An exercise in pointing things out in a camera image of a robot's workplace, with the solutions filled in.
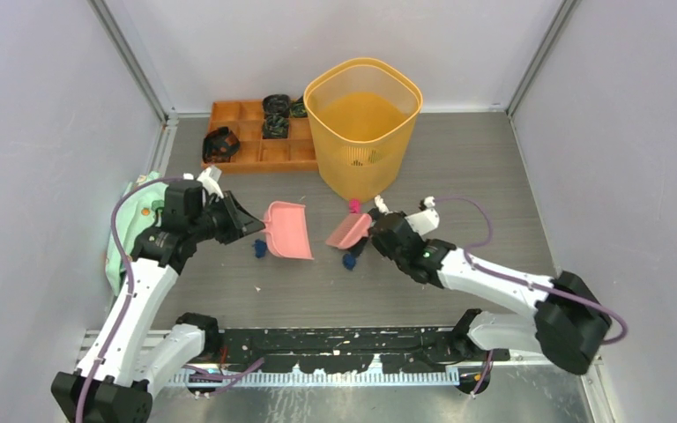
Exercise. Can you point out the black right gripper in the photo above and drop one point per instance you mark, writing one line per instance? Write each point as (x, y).
(378, 242)

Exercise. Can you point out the dark green rolled sock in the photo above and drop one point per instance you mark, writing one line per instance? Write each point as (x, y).
(297, 109)

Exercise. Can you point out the orange compartment tray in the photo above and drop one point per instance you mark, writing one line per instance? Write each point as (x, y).
(258, 155)

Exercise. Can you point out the green patterned cloth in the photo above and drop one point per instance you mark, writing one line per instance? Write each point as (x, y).
(135, 215)

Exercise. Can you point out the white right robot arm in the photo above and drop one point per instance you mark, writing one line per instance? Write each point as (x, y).
(559, 318)

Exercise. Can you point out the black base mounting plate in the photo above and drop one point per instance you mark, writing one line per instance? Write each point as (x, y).
(411, 350)

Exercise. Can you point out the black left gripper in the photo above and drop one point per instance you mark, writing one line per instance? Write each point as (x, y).
(240, 222)

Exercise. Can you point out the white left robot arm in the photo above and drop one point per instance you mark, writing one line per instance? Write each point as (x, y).
(115, 381)

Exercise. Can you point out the dark blue paper scrap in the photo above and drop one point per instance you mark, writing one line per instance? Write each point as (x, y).
(349, 261)

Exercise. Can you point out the pink plastic dustpan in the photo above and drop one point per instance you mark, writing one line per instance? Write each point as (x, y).
(286, 231)

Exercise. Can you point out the black rolled sock top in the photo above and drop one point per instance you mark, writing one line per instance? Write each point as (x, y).
(277, 104)

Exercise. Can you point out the yellow mesh waste basket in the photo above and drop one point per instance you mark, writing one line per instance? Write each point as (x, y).
(361, 115)

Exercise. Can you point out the black green rolled sock middle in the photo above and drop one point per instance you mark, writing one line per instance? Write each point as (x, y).
(275, 127)

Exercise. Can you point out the pink hand brush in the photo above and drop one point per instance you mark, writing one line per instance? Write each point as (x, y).
(352, 229)

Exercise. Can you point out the white paper scrap left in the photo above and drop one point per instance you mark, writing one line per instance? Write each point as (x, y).
(380, 205)

